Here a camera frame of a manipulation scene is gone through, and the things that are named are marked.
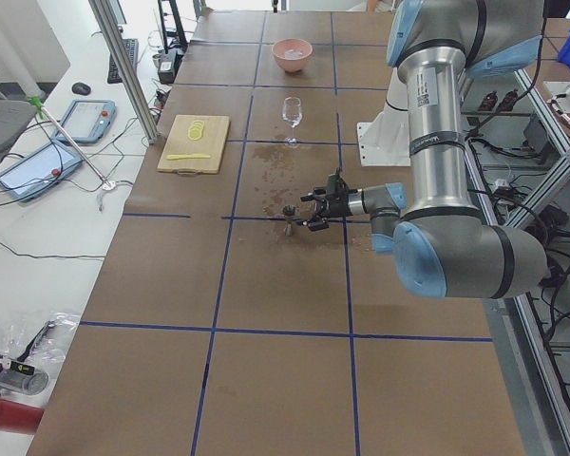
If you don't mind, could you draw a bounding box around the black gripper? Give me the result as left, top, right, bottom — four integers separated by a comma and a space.
300, 187, 350, 232

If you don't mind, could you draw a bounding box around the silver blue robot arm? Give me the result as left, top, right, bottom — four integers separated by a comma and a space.
305, 1, 547, 299

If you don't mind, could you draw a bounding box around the clear wine glass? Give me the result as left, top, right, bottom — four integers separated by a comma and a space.
281, 96, 303, 148

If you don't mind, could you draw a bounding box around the clear ice cubes pile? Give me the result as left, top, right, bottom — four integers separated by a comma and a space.
283, 49, 304, 60

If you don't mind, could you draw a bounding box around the bamboo cutting board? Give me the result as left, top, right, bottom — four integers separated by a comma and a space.
157, 114, 230, 174

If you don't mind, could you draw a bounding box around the pink bowl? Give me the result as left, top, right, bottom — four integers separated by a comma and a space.
272, 38, 314, 73

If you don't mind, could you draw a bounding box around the yellow plastic knife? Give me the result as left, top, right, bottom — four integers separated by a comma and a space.
166, 153, 212, 161

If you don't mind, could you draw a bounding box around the black power box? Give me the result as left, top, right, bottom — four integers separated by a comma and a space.
158, 48, 183, 85

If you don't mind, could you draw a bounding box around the metal rod with green tip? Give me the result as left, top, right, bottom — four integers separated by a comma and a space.
28, 96, 117, 191

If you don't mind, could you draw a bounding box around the blue teach pendant far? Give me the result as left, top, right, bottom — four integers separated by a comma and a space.
59, 100, 116, 144

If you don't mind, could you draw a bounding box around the blue teach pendant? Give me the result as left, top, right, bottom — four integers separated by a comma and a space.
59, 100, 116, 144
0, 142, 82, 201

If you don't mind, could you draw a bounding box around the black keyboard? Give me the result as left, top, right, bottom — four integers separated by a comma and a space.
106, 38, 140, 85

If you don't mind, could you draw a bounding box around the black computer mouse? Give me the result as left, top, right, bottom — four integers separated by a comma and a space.
71, 82, 91, 96

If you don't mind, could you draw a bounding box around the blue teach pendant near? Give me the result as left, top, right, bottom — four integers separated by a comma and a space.
0, 142, 82, 201

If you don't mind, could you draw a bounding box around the clear plastic bag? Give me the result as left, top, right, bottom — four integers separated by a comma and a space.
0, 312, 81, 378

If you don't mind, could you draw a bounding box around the red cylinder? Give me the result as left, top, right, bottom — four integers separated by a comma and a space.
0, 398, 45, 435

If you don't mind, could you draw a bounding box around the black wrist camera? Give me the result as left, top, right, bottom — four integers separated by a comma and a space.
326, 167, 348, 200

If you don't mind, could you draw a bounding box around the aluminium frame post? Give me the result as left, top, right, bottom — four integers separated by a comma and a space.
88, 0, 159, 144

